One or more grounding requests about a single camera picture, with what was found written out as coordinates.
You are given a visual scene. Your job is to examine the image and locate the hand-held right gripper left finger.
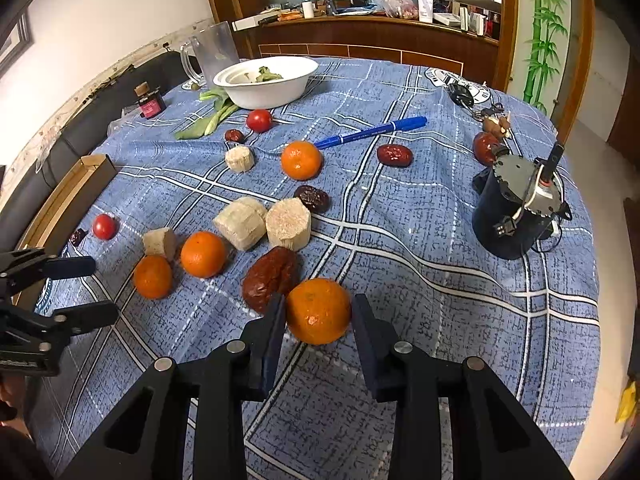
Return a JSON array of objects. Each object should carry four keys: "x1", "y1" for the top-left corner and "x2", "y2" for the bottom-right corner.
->
[{"x1": 57, "y1": 292, "x2": 288, "y2": 480}]

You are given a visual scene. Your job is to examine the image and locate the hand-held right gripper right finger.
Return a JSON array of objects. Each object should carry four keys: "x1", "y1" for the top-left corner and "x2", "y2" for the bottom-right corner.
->
[{"x1": 351, "y1": 292, "x2": 576, "y2": 480}]

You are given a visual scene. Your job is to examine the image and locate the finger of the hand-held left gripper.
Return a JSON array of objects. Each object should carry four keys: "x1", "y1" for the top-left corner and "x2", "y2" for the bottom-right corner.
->
[
  {"x1": 0, "y1": 247, "x2": 97, "y2": 301},
  {"x1": 0, "y1": 300, "x2": 120, "y2": 357}
]

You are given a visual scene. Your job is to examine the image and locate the red tomato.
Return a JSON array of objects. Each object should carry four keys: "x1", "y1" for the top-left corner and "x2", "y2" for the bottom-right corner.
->
[
  {"x1": 92, "y1": 214, "x2": 118, "y2": 241},
  {"x1": 246, "y1": 109, "x2": 274, "y2": 133}
]

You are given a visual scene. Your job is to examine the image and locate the large orange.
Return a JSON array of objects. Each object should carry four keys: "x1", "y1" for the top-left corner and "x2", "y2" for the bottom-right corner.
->
[{"x1": 286, "y1": 277, "x2": 352, "y2": 346}]

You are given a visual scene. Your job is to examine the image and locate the cardboard box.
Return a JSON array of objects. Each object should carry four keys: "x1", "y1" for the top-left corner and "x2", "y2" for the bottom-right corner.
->
[{"x1": 12, "y1": 154, "x2": 119, "y2": 263}]

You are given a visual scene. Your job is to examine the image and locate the small orange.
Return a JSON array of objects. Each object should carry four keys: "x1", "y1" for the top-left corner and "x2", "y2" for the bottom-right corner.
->
[{"x1": 132, "y1": 255, "x2": 174, "y2": 301}]

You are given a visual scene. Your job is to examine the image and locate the large red date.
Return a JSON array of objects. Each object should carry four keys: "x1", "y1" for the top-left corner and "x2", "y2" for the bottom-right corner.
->
[{"x1": 242, "y1": 246, "x2": 302, "y2": 313}]

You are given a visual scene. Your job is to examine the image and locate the small sugar cane piece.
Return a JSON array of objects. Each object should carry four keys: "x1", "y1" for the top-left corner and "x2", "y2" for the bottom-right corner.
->
[
  {"x1": 224, "y1": 145, "x2": 256, "y2": 173},
  {"x1": 142, "y1": 227, "x2": 178, "y2": 262}
]

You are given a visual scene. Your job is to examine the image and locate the large sugar cane piece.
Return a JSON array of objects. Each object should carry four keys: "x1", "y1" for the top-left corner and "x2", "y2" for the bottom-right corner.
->
[{"x1": 265, "y1": 197, "x2": 313, "y2": 251}]

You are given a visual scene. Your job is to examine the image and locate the person's left forearm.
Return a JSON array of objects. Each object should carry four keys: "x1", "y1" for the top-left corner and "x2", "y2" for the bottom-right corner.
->
[{"x1": 0, "y1": 375, "x2": 53, "y2": 480}]

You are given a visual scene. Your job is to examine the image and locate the blue plaid tablecloth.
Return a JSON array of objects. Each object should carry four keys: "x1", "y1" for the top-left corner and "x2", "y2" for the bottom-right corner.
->
[{"x1": 30, "y1": 57, "x2": 601, "y2": 480}]

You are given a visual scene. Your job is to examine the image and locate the black sofa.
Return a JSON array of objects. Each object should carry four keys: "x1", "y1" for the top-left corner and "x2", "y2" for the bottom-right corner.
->
[{"x1": 0, "y1": 52, "x2": 188, "y2": 226}]

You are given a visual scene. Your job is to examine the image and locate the dark red date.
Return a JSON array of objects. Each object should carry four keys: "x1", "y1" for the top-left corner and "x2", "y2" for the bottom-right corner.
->
[{"x1": 294, "y1": 185, "x2": 330, "y2": 213}]

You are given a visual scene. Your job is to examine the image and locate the red snack packet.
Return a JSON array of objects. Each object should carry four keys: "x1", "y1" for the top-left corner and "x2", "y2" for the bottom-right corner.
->
[{"x1": 134, "y1": 81, "x2": 167, "y2": 120}]

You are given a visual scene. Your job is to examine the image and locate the black pouch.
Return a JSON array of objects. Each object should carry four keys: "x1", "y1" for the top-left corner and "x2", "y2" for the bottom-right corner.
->
[{"x1": 471, "y1": 142, "x2": 572, "y2": 261}]

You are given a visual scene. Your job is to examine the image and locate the green leafy vegetable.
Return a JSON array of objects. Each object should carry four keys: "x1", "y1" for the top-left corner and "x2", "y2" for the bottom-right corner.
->
[{"x1": 173, "y1": 87, "x2": 241, "y2": 141}]

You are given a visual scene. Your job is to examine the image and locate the blue pen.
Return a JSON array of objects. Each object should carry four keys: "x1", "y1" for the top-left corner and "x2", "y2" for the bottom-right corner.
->
[{"x1": 314, "y1": 116, "x2": 428, "y2": 150}]

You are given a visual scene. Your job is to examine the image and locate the framed picture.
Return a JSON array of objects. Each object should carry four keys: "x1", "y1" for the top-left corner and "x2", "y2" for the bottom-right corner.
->
[{"x1": 0, "y1": 12, "x2": 33, "y2": 73}]

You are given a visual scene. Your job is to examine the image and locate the clear plastic pitcher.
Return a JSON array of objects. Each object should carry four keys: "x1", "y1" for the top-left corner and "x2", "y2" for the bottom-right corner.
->
[{"x1": 179, "y1": 21, "x2": 240, "y2": 86}]

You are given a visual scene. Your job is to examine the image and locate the white bowl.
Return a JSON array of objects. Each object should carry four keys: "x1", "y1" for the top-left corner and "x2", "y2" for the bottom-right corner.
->
[{"x1": 213, "y1": 56, "x2": 319, "y2": 110}]

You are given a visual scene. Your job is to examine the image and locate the yellow plastic bag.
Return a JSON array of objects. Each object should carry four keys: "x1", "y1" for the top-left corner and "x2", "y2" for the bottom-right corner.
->
[{"x1": 615, "y1": 380, "x2": 638, "y2": 426}]

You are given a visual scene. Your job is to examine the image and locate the green vegetable scraps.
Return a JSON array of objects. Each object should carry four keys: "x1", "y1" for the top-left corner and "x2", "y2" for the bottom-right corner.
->
[{"x1": 245, "y1": 66, "x2": 285, "y2": 84}]

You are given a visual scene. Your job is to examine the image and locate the black car key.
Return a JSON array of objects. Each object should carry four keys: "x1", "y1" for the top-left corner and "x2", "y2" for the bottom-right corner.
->
[{"x1": 446, "y1": 82, "x2": 476, "y2": 108}]

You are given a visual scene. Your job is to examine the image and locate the white flat box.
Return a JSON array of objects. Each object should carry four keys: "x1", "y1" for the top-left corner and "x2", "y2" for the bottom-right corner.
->
[{"x1": 232, "y1": 14, "x2": 281, "y2": 31}]

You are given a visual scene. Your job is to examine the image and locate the wooden cabinet counter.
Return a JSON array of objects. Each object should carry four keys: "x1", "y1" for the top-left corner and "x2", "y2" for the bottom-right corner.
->
[{"x1": 200, "y1": 0, "x2": 518, "y2": 93}]

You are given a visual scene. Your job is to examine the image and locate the brown wooden door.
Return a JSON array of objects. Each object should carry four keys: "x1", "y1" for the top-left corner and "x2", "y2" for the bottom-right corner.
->
[{"x1": 607, "y1": 35, "x2": 640, "y2": 156}]

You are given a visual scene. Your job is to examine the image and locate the brown nut keychain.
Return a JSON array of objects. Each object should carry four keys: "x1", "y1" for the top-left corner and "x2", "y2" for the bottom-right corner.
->
[{"x1": 482, "y1": 115, "x2": 513, "y2": 138}]

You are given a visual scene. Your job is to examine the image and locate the green bamboo wall sticker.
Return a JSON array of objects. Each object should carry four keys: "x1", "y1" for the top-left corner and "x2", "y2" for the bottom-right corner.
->
[{"x1": 520, "y1": 0, "x2": 568, "y2": 111}]

